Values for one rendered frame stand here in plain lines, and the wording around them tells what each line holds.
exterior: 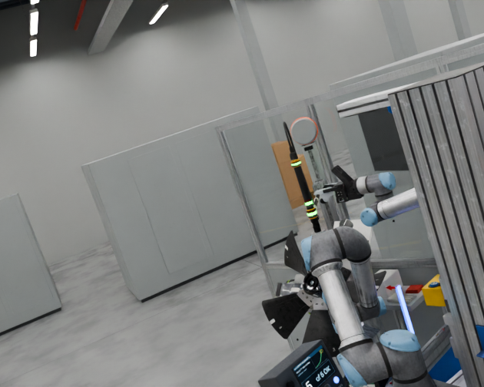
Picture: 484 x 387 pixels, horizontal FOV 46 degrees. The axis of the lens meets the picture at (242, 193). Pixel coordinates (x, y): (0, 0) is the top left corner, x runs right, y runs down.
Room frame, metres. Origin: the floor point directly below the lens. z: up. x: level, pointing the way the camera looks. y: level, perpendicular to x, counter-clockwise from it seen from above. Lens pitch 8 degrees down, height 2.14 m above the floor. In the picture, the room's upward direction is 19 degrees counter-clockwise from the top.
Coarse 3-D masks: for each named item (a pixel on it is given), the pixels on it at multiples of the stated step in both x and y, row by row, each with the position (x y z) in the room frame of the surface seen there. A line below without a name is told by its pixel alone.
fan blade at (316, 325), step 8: (312, 312) 2.60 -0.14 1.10; (320, 312) 2.60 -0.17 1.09; (328, 312) 2.60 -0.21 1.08; (312, 320) 2.58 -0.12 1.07; (320, 320) 2.57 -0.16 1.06; (328, 320) 2.57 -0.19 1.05; (312, 328) 2.56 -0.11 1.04; (320, 328) 2.54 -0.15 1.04; (328, 328) 2.54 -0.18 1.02; (304, 336) 2.55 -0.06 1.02; (312, 336) 2.53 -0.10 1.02; (320, 336) 2.52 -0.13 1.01; (328, 336) 2.52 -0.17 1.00; (336, 336) 2.51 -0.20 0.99; (328, 344) 2.49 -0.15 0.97; (336, 344) 2.49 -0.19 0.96; (336, 352) 2.46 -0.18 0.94
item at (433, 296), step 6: (438, 276) 2.59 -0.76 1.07; (438, 282) 2.53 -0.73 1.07; (426, 288) 2.50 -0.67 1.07; (432, 288) 2.48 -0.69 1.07; (438, 288) 2.46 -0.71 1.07; (426, 294) 2.51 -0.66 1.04; (432, 294) 2.49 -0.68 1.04; (438, 294) 2.46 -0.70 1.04; (426, 300) 2.51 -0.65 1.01; (432, 300) 2.49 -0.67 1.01; (438, 300) 2.47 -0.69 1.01
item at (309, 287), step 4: (308, 276) 2.70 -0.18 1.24; (312, 276) 2.67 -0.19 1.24; (304, 280) 2.69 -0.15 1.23; (308, 280) 2.68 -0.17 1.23; (316, 280) 2.64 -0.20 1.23; (304, 284) 2.69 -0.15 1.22; (308, 284) 2.67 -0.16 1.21; (316, 284) 2.63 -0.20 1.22; (304, 288) 2.67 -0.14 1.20; (308, 288) 2.66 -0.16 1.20; (312, 288) 2.64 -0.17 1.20; (316, 288) 2.63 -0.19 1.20; (320, 288) 2.61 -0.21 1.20; (308, 292) 2.64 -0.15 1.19; (312, 292) 2.62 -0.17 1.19; (316, 292) 2.61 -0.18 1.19; (320, 292) 2.62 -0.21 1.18; (316, 296) 2.65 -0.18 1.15; (320, 296) 2.64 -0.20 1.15
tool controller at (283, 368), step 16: (304, 352) 1.89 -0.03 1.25; (320, 352) 1.91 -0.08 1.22; (288, 368) 1.82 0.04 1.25; (304, 368) 1.85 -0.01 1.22; (320, 368) 1.88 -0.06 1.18; (336, 368) 1.92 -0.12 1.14; (272, 384) 1.80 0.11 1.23; (288, 384) 1.78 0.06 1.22; (320, 384) 1.85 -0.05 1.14; (336, 384) 1.89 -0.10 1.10
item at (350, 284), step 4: (380, 272) 2.52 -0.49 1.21; (384, 272) 2.49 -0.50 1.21; (376, 276) 2.50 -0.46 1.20; (380, 276) 2.48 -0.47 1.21; (384, 276) 2.46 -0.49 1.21; (348, 280) 2.62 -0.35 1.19; (352, 280) 2.59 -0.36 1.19; (380, 280) 2.45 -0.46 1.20; (348, 284) 2.56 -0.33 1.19; (352, 284) 2.54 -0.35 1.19; (376, 284) 2.44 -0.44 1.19; (380, 284) 2.42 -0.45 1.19; (348, 288) 2.52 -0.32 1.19; (352, 288) 2.50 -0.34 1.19; (352, 292) 2.48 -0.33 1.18; (356, 292) 2.46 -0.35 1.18; (352, 296) 2.45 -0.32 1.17; (356, 296) 2.44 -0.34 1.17; (356, 300) 2.42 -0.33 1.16
